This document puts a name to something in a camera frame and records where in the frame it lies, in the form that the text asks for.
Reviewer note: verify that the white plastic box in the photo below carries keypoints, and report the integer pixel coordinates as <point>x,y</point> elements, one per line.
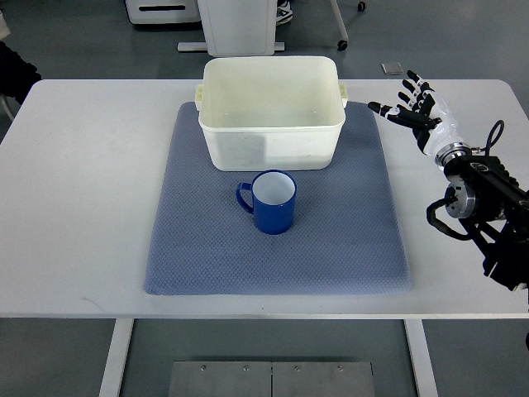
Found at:
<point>268,112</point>

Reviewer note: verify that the white table leg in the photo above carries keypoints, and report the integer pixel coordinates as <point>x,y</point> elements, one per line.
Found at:
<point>420,358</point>
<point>116,358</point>

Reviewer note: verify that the right white table leg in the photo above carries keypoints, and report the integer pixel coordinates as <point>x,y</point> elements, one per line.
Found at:
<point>420,358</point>

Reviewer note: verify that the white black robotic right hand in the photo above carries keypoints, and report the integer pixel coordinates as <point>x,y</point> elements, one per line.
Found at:
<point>426,113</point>

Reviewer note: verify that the small grey floor plate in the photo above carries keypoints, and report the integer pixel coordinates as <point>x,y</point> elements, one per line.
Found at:
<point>392,68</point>

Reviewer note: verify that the black white shoe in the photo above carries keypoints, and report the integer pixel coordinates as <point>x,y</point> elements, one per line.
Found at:
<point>284,12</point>

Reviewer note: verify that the blue mug white inside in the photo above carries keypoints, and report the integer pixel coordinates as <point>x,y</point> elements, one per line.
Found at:
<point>270,198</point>

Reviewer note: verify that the white cabinet with slot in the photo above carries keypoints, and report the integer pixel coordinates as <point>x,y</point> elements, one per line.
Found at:
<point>146,12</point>

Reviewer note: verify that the blue textured mat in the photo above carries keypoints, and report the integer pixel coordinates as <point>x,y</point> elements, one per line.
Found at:
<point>345,237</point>

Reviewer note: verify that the dark clothed person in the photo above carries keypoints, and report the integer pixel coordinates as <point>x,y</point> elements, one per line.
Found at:
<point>17,76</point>

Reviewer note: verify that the white caster leg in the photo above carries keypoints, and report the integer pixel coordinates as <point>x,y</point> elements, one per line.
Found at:
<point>342,44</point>

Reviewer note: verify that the left white table leg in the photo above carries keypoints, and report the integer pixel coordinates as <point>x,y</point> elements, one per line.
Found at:
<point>116,358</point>

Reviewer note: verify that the white pedestal base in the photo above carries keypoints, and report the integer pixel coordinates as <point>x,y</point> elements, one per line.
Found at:
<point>236,28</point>

